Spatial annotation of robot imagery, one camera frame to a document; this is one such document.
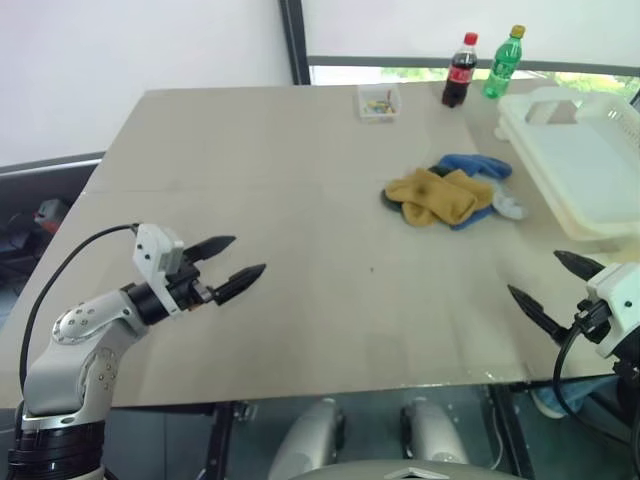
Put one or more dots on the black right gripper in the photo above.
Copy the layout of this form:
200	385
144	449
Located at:
594	320

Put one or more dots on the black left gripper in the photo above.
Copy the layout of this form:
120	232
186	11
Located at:
187	290

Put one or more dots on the mustard yellow sock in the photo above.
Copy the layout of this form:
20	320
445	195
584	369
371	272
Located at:
435	197

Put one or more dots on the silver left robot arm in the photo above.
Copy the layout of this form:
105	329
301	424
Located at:
60	360

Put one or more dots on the white plastic basket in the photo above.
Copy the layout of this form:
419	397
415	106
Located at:
580	165

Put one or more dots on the small clear plastic container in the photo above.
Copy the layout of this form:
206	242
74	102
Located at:
379	102

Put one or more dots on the light grey cloth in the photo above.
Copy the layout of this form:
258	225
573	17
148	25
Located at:
507	204

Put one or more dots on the blue shoe cover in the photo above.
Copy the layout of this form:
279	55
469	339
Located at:
575	395

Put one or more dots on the blue sock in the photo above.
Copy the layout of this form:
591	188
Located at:
480	165

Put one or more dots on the dark green sock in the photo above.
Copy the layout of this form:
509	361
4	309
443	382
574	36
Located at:
390	204

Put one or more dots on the silver rounded robot leg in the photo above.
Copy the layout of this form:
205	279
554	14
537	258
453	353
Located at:
310	440
435	435

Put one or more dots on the dark grey ledge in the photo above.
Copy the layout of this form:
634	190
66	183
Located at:
45	170

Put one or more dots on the green bottle yellow cap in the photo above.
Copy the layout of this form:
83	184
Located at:
500	65

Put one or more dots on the grey robot torso edge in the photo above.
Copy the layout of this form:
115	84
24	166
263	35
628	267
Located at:
410	472

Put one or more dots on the cola bottle red cap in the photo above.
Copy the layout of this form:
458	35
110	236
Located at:
457	75

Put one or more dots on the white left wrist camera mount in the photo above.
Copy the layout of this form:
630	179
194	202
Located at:
150	250

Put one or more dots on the black table frame leg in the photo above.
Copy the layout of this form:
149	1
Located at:
510	435
220	440

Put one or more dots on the dark window frame post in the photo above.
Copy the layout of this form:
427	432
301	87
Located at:
294	40

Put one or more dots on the dark window frame rail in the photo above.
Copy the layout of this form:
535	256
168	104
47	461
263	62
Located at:
450	60

